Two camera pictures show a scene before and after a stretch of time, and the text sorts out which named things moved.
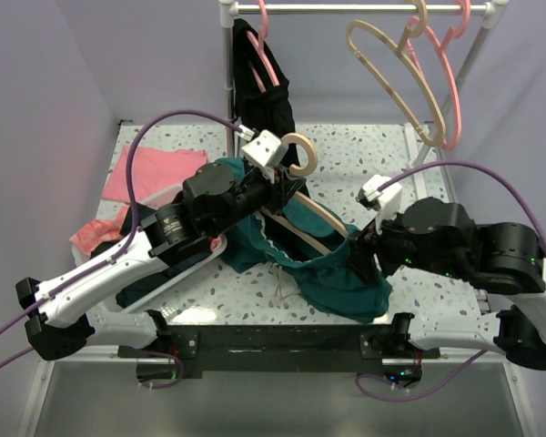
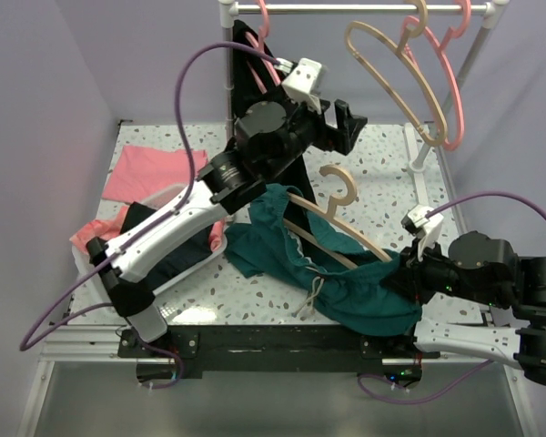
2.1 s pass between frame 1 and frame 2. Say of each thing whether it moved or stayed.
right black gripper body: moved
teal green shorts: moved
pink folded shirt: stayed
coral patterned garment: stayed
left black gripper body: moved
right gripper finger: moved
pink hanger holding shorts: stayed
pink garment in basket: stayed
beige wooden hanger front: moved
